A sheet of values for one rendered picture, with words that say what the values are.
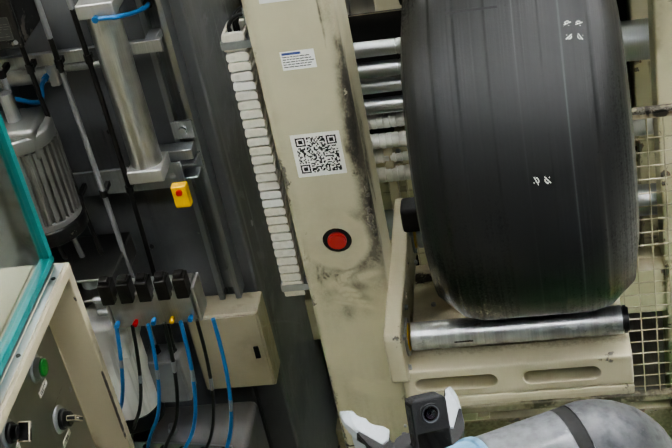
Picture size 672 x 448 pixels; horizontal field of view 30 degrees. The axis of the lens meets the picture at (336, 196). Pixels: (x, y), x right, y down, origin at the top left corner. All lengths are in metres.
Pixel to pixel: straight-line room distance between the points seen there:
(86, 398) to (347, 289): 0.46
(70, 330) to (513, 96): 0.68
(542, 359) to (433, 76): 0.53
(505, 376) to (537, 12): 0.60
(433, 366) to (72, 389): 0.57
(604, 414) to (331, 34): 0.82
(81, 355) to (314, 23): 0.57
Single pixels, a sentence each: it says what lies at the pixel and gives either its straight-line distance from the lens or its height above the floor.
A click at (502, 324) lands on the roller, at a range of 1.97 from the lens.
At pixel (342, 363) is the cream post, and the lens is 2.13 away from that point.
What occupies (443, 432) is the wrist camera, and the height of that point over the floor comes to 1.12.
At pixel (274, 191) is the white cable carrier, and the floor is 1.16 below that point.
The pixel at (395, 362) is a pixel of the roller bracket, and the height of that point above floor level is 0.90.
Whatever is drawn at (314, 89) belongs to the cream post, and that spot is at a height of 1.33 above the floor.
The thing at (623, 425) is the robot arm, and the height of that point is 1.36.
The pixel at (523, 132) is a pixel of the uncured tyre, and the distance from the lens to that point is 1.66.
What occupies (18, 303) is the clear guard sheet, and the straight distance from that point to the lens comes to 1.62.
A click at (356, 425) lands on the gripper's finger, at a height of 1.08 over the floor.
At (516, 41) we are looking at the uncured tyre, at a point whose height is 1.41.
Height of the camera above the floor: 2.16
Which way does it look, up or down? 32 degrees down
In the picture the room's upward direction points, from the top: 12 degrees counter-clockwise
